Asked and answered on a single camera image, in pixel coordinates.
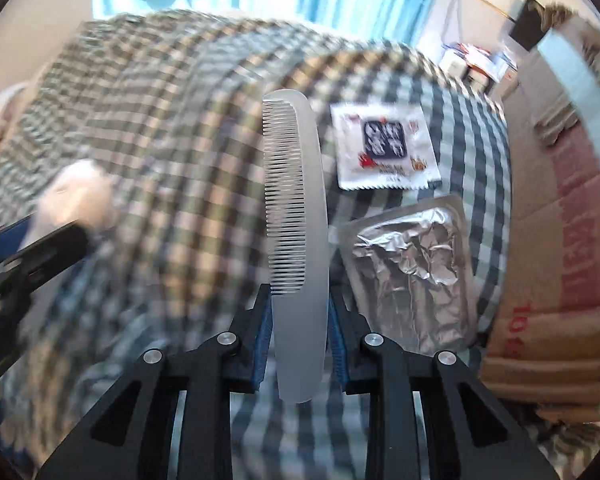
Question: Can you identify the black wall cable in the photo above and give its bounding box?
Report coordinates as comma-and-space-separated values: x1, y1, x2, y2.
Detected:
442, 0, 464, 47

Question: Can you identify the white suitcase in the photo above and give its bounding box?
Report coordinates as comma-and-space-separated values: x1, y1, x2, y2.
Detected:
440, 57, 501, 92

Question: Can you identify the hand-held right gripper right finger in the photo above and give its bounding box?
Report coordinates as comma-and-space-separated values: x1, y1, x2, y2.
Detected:
329, 286, 556, 480

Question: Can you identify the pile of packets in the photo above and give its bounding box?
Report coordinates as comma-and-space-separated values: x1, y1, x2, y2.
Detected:
442, 42, 502, 68

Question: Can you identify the black wall television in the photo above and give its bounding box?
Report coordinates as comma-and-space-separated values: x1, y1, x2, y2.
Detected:
509, 0, 556, 52

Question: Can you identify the white printed sachet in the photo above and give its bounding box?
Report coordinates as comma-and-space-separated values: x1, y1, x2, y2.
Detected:
330, 102, 442, 191

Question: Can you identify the white plush toy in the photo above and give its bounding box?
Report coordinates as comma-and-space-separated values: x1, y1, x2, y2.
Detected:
35, 159, 118, 241

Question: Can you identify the brown cardboard box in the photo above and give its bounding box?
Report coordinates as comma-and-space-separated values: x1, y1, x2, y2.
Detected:
480, 2, 600, 423

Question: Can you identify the green checked blanket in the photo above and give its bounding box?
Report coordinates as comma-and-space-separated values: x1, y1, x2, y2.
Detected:
0, 10, 600, 480

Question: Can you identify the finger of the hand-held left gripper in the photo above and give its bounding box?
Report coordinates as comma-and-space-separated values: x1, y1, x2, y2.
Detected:
9, 222, 92, 287
0, 214, 35, 282

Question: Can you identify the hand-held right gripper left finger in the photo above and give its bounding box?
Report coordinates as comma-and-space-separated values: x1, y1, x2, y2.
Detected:
37, 284, 277, 480

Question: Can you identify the silver foil blister pack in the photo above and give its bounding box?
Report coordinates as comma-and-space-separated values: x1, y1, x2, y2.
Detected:
330, 195, 478, 356

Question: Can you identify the translucent white comb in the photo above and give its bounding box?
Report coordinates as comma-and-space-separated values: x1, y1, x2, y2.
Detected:
262, 89, 329, 404

